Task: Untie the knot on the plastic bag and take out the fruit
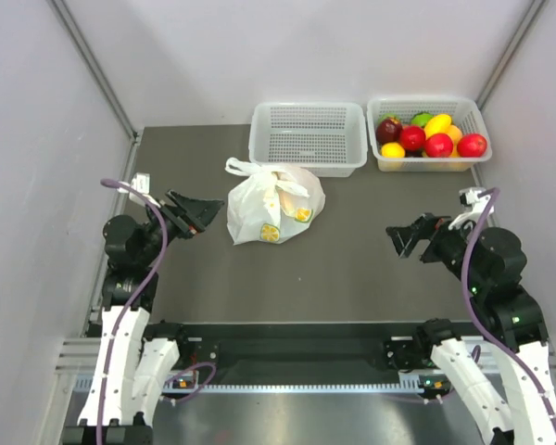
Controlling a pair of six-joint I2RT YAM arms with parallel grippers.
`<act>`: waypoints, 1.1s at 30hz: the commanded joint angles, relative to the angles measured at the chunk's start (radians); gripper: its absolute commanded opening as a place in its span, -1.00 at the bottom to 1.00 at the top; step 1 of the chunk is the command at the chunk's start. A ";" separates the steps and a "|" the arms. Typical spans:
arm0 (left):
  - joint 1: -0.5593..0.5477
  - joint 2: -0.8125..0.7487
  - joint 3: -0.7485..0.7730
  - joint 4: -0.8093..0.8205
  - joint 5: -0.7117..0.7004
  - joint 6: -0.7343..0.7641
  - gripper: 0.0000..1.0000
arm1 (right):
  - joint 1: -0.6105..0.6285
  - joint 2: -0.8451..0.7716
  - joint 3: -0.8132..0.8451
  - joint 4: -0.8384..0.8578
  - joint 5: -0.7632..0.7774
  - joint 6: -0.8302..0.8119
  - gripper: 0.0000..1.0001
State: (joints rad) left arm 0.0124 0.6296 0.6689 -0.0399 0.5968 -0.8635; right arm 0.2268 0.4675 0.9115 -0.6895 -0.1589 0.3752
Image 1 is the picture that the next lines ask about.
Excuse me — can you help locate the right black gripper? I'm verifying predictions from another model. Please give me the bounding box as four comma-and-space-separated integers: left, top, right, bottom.
385, 210, 487, 291

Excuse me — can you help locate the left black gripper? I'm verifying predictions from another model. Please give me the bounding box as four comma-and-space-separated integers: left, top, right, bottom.
138, 188, 225, 265

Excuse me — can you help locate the white plastic bag with fruit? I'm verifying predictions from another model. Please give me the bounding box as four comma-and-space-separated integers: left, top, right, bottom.
225, 158, 325, 245

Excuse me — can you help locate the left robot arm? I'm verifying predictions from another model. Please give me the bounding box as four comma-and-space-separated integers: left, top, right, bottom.
62, 190, 223, 444

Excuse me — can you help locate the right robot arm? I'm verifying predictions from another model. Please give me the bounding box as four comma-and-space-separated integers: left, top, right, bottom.
385, 213, 556, 444

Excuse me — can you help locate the orange fruit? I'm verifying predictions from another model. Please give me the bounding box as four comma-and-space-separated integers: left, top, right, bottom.
446, 124, 463, 146

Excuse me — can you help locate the white basket holding fruit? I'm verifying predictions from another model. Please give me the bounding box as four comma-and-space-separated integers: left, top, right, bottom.
366, 95, 492, 172

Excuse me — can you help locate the yellow lemon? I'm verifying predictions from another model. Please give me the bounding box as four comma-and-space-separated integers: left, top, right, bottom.
381, 142, 406, 159

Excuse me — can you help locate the red apple front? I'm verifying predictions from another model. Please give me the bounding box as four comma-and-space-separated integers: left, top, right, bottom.
423, 133, 454, 158

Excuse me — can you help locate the red apple middle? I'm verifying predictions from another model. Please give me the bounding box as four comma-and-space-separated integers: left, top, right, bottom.
398, 125, 426, 152

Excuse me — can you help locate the red apple right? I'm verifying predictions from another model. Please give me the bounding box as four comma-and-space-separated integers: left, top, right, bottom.
457, 133, 487, 158

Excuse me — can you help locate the dark red apple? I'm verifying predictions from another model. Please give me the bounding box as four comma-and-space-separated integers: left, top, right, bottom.
375, 118, 403, 145

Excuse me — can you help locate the yellow mango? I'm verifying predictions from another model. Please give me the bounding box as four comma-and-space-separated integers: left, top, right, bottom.
423, 113, 452, 138

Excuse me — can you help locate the green lime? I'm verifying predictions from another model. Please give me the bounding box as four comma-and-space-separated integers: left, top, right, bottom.
411, 111, 433, 128

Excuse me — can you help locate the empty white plastic basket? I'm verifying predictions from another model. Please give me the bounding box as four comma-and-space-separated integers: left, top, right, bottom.
248, 102, 368, 178

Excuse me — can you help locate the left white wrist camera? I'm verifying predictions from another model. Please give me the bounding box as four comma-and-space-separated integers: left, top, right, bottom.
130, 172, 160, 208

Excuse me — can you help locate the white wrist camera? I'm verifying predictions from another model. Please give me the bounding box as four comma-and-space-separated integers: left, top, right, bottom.
449, 187, 492, 230
130, 172, 160, 208

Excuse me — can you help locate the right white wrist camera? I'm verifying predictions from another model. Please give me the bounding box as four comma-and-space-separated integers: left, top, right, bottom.
449, 187, 492, 230

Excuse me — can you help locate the grey slotted cable duct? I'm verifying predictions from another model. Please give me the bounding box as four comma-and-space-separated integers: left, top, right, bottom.
72, 372, 450, 396

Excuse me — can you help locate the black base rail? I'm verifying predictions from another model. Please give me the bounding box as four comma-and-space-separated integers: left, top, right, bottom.
143, 322, 483, 386

